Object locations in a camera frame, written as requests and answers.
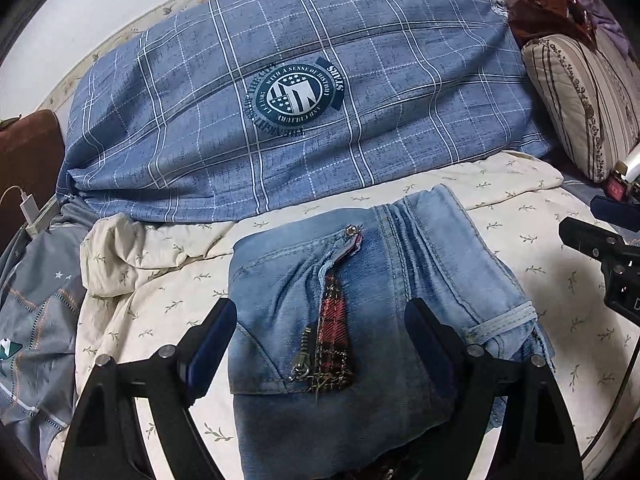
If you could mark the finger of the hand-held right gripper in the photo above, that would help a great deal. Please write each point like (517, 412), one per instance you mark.
(612, 210)
(585, 237)

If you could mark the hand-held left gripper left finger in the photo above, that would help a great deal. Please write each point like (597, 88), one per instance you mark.
(210, 347)

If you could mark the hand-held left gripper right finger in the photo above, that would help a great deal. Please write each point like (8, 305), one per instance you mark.
(425, 347)

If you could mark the blue denim pants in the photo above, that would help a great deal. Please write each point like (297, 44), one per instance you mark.
(280, 280)

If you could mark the small red box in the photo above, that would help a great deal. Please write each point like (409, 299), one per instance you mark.
(619, 187)

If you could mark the cream leaf-print bed sheet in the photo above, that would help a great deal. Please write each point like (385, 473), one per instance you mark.
(525, 260)

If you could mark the striped floral pillow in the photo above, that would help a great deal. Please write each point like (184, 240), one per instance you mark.
(575, 95)

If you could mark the grey patterned duvet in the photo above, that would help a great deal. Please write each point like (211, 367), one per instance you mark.
(40, 300)

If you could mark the purple cloth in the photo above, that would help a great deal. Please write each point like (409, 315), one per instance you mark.
(607, 25)

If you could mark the brown cloth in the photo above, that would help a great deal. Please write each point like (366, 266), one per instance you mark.
(535, 5)

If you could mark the white charger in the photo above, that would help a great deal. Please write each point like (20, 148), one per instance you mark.
(31, 212)

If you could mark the blue plaid quilt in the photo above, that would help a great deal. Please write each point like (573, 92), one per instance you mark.
(175, 110)

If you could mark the brown headboard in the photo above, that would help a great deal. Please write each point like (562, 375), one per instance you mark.
(30, 155)

